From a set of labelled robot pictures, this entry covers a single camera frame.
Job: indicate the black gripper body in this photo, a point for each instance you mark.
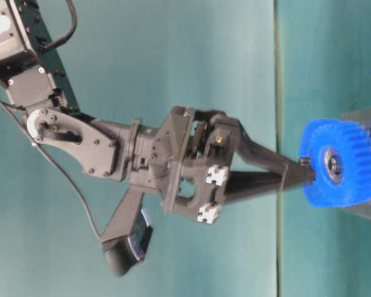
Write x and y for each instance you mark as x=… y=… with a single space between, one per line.
x=186 y=160

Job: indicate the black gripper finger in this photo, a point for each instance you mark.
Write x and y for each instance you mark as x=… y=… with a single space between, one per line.
x=277 y=170
x=243 y=185

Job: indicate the small blue plastic gear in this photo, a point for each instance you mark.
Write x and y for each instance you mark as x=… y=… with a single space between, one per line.
x=350 y=143

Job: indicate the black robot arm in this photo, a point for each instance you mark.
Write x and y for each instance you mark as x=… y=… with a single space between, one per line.
x=37 y=85

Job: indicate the rear threaded steel shaft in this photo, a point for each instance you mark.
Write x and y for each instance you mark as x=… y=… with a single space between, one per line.
x=304 y=160

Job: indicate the threaded steel shaft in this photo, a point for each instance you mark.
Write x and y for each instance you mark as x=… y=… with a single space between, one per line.
x=304 y=160
x=334 y=166

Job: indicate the front threaded steel shaft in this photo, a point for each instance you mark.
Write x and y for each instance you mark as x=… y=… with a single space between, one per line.
x=334 y=166

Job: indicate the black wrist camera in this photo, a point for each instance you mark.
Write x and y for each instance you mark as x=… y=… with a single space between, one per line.
x=127 y=236

